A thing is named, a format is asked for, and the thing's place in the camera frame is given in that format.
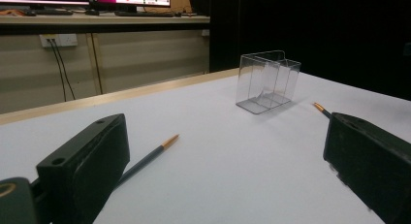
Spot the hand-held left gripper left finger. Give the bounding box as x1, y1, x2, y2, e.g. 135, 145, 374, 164
37, 112, 131, 224

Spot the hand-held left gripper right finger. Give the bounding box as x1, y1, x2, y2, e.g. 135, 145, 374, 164
323, 112, 411, 224

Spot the dark pencil with gold tip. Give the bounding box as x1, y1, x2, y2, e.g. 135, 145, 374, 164
114, 134, 180, 189
312, 102, 332, 119

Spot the clear plastic pen holder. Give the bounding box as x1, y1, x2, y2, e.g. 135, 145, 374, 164
235, 49, 302, 115

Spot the wooden table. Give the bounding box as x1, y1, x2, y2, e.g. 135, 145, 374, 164
0, 67, 240, 126

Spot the white table sheet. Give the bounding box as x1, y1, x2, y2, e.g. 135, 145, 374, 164
0, 70, 411, 224

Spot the long desk with dark edge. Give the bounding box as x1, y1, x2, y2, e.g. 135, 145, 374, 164
0, 13, 211, 35

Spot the black keyboard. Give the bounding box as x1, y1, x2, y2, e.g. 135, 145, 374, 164
114, 10, 177, 18
30, 9, 75, 16

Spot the black wall cable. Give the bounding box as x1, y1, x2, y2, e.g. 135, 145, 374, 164
47, 39, 68, 103
51, 39, 78, 101

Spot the white wall socket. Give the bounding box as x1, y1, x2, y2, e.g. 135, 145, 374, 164
39, 33, 79, 48

